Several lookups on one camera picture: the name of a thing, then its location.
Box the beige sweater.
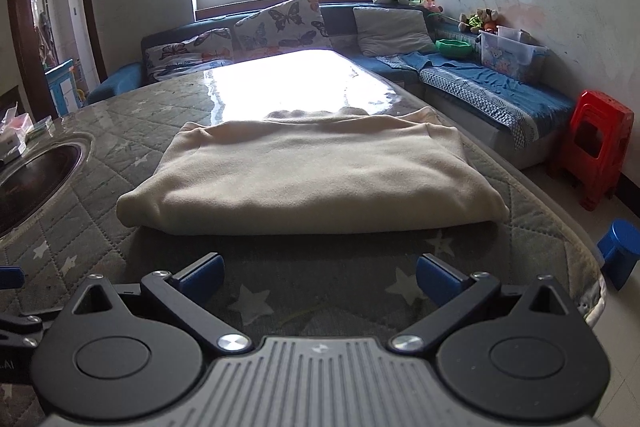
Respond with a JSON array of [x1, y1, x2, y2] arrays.
[[116, 108, 509, 235]]

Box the round induction cooktop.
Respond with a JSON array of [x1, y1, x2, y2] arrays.
[[1, 132, 93, 239]]

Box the grey quilted star table cover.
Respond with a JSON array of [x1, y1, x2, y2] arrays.
[[0, 48, 609, 427]]

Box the green flat box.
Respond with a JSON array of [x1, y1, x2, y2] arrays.
[[25, 116, 53, 143]]

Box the blue plastic stool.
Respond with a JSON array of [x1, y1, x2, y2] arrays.
[[598, 219, 640, 291]]

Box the red plastic stool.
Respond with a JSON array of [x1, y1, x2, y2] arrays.
[[554, 90, 634, 211]]

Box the blue and white small cabinet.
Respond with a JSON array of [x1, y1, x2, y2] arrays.
[[44, 60, 82, 117]]

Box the blue sofa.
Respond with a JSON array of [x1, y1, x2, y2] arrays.
[[88, 3, 575, 168]]

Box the green bowl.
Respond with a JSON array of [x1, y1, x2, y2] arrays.
[[435, 39, 474, 60]]

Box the left butterfly cushion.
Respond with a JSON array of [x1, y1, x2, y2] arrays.
[[144, 28, 234, 81]]

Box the butterfly cushion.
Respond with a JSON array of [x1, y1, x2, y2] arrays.
[[144, 28, 234, 81], [234, 0, 332, 58]]

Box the clear plastic storage box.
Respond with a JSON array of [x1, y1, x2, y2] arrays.
[[480, 28, 549, 84]]

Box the grey plain cushion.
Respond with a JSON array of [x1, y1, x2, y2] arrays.
[[352, 6, 436, 56]]

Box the colourful plush toys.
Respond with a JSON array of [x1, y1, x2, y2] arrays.
[[458, 8, 500, 35]]

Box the right butterfly cushion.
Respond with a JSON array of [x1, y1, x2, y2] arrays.
[[234, 0, 332, 58]]

